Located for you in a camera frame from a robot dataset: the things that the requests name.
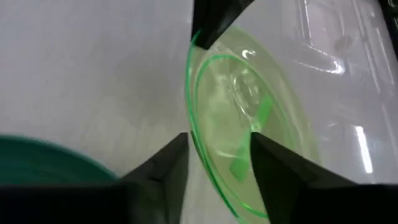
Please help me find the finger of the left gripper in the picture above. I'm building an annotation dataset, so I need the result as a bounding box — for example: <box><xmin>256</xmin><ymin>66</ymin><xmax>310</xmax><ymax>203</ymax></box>
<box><xmin>190</xmin><ymin>0</ymin><xmax>256</xmax><ymax>50</ymax></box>

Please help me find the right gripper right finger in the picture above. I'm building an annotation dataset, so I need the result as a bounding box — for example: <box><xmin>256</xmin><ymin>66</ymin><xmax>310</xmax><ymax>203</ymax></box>
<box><xmin>250</xmin><ymin>131</ymin><xmax>379</xmax><ymax>224</ymax></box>

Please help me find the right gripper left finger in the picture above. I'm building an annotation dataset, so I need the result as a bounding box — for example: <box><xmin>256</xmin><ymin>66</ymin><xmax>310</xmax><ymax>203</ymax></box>
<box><xmin>118</xmin><ymin>132</ymin><xmax>190</xmax><ymax>224</ymax></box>

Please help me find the translucent green plastic plate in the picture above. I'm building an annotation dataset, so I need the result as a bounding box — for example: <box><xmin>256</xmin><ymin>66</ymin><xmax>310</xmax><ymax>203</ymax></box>
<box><xmin>185</xmin><ymin>26</ymin><xmax>322</xmax><ymax>224</ymax></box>

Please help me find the teal plastic plate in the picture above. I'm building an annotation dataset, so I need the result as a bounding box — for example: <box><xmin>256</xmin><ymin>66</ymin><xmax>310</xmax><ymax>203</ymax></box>
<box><xmin>0</xmin><ymin>134</ymin><xmax>121</xmax><ymax>187</ymax></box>

